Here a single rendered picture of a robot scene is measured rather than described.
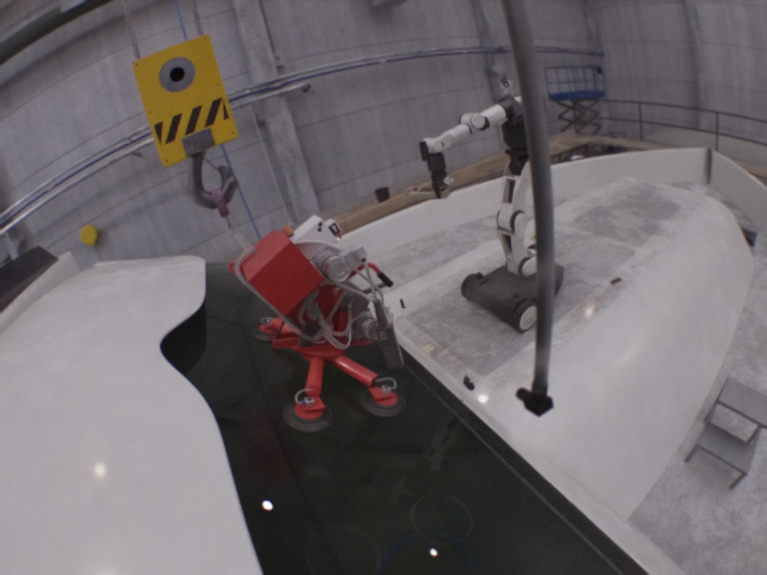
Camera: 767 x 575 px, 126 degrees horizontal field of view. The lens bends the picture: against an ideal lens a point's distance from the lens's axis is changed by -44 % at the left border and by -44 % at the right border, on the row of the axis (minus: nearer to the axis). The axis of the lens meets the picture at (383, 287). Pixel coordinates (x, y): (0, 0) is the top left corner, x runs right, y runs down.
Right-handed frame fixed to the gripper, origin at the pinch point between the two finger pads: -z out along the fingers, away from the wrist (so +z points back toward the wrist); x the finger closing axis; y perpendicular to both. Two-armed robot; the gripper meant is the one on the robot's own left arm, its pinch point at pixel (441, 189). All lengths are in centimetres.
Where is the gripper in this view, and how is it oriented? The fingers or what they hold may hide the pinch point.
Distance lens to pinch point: 176.4
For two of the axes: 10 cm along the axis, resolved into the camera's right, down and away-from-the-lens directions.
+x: -5.2, 5.3, -6.6
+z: -2.3, -8.4, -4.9
